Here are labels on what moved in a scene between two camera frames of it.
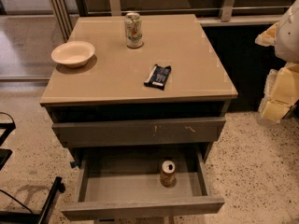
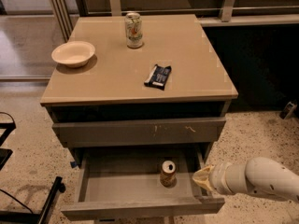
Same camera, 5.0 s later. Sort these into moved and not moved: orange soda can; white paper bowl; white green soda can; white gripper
Moved: white gripper
Not moved: white paper bowl; white green soda can; orange soda can
